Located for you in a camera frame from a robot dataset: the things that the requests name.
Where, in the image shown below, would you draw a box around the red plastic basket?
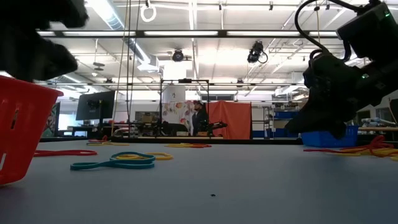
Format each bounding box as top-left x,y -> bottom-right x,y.
0,75 -> 65,186

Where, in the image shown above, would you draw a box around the round black ceiling lamp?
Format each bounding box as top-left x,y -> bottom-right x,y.
172,49 -> 185,63

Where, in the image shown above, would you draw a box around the colourful patterned painting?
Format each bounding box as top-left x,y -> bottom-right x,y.
42,101 -> 62,138

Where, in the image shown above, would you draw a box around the black ceiling camera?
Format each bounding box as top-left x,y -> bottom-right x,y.
246,40 -> 269,65

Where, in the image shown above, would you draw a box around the blue plastic basket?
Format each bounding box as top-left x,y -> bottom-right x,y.
300,124 -> 361,149

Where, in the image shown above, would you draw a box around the grey rolls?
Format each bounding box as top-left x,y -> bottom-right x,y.
361,117 -> 396,127

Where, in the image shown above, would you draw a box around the black metal frame stand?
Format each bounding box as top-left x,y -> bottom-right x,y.
159,78 -> 210,138

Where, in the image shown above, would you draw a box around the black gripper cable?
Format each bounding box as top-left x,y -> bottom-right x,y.
294,0 -> 369,62

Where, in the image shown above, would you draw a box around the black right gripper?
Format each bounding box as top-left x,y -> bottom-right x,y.
285,52 -> 386,139

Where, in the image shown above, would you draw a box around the black computer monitor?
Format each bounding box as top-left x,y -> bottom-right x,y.
75,90 -> 116,121

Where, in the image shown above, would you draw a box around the wooden background table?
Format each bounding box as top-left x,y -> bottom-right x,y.
357,126 -> 398,132

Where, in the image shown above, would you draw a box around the white shelving unit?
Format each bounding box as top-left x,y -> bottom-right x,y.
251,106 -> 275,139

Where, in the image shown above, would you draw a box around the teal rubber band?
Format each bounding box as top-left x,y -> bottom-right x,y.
70,159 -> 156,171
109,151 -> 157,166

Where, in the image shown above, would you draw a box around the orange hanging cloth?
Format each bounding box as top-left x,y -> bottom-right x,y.
206,100 -> 252,140

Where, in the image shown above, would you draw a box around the person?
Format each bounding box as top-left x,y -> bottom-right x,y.
191,100 -> 210,137

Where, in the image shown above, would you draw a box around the blue storage bins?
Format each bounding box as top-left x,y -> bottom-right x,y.
273,111 -> 301,120

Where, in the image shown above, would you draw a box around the white cable ring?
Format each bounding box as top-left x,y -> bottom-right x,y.
139,4 -> 157,23

